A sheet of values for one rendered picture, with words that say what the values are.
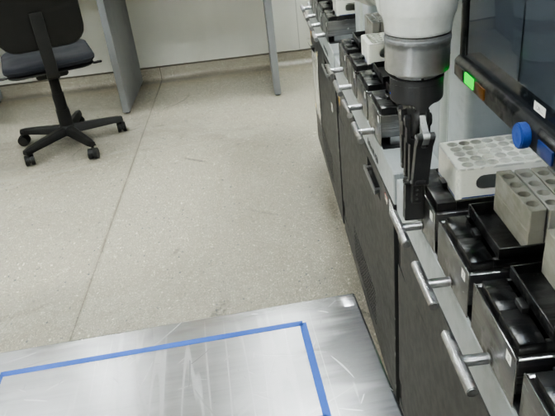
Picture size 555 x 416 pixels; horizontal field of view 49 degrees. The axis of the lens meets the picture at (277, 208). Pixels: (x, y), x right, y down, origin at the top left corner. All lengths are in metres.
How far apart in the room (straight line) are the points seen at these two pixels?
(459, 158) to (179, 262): 1.57
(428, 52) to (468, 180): 0.20
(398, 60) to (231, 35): 3.63
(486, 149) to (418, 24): 0.25
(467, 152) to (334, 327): 0.40
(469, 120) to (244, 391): 0.60
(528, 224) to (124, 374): 0.51
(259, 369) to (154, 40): 3.95
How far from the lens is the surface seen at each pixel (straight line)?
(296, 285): 2.14
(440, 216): 0.94
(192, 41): 4.48
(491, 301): 0.76
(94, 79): 4.66
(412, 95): 0.88
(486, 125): 1.06
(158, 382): 0.68
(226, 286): 2.19
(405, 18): 0.84
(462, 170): 0.93
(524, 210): 0.82
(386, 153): 1.28
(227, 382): 0.66
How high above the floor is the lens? 1.28
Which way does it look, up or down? 29 degrees down
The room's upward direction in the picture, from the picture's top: 7 degrees counter-clockwise
